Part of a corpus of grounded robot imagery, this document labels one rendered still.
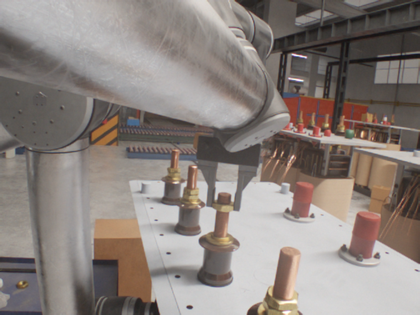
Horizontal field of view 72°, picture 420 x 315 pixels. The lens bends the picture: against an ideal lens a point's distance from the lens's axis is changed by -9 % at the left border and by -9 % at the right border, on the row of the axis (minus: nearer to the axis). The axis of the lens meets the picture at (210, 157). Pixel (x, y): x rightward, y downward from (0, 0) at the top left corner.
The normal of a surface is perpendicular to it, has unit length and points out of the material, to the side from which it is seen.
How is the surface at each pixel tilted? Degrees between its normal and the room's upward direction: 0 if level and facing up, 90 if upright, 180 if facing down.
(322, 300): 0
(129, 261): 90
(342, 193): 90
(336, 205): 90
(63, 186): 93
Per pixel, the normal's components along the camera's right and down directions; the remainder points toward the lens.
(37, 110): 0.14, 0.25
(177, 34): 0.87, 0.37
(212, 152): -0.19, 0.15
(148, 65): 0.64, 0.73
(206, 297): 0.10, -0.98
